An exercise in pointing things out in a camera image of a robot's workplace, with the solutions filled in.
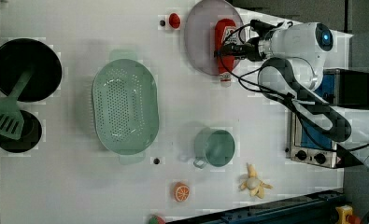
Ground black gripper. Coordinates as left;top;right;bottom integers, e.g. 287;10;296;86
214;36;264;62

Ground red ketchup bottle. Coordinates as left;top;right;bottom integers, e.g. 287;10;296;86
214;19;238;87

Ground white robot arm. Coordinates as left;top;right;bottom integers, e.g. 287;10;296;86
214;20;369;169

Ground grey round plate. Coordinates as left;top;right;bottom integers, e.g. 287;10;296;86
183;0;244;76

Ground small red toy fruit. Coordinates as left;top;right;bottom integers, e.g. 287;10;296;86
168;13;181;29

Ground green mug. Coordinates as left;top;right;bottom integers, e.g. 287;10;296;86
193;128;235;169

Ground silver toaster oven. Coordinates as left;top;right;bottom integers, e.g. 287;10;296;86
287;69;369;169

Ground green perforated colander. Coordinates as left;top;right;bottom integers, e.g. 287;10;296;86
92;49;159;165

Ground peeled banana toy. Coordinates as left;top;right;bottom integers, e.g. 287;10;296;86
239;164;273;199

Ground orange slice toy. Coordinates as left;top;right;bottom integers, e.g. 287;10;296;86
173;182;191;203

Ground red green strawberry toy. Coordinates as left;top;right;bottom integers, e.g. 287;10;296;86
149;216;165;224

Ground yellow red toy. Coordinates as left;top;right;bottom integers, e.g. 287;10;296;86
335;205;362;224

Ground black frying pan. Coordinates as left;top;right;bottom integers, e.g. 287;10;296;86
0;38;63;103

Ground small black pot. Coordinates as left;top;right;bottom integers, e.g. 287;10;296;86
0;110;42;153

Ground green slotted spatula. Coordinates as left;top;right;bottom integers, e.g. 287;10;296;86
0;66;34;140

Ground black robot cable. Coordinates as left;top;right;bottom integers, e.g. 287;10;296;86
218;19;369;153

